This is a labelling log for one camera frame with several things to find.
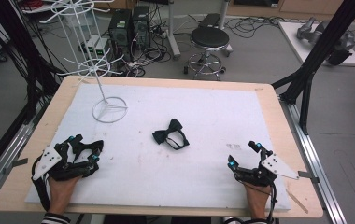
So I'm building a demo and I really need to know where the metal table clip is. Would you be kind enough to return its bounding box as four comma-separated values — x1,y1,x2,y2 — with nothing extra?
297,170,320,185
2,157,30,175

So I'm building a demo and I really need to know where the grey stand leg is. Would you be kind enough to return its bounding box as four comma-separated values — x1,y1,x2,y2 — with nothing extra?
165,0,182,61

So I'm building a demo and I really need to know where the black computer tower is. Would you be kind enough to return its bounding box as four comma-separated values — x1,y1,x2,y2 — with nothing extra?
132,5,151,50
107,8,134,61

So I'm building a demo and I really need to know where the grey robot device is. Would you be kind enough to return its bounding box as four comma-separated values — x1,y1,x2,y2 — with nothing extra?
296,17,355,66

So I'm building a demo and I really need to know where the person's left hand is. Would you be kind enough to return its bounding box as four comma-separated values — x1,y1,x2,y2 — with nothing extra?
48,175,84,217

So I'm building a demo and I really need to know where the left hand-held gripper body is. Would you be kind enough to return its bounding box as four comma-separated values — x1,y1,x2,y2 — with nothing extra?
31,135,105,182

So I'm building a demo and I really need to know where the black round stool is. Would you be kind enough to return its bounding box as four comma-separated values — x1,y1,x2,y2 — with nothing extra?
183,27,234,82

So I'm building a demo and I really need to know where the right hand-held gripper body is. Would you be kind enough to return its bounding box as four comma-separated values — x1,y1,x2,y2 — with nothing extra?
233,148,301,188

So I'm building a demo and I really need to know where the white floor platform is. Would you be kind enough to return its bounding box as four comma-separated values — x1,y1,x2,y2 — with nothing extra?
277,21,355,68

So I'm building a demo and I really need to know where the tangle of floor cables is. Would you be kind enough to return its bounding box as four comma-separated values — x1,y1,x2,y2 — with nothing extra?
224,14,295,40

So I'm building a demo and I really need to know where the white power supply box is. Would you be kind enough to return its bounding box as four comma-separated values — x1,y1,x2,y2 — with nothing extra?
94,36,111,61
84,35,101,59

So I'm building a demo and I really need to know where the thin wooden stick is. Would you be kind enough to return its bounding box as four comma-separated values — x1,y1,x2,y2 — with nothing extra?
285,188,310,215

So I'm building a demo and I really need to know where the black bow tie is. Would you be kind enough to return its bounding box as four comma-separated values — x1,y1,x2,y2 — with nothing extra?
151,118,191,151

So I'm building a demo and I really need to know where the black metal frame post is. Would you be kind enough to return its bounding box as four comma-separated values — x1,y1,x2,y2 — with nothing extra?
271,0,355,135
0,0,62,123

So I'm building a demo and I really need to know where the aluminium rail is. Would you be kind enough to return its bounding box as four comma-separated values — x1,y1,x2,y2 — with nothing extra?
0,101,52,210
278,95,348,224

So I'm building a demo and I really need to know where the person's right hand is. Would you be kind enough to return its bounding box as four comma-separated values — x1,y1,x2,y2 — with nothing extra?
243,182,273,220

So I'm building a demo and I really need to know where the white wire display rack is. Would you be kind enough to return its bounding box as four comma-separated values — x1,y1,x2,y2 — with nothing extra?
39,0,129,124

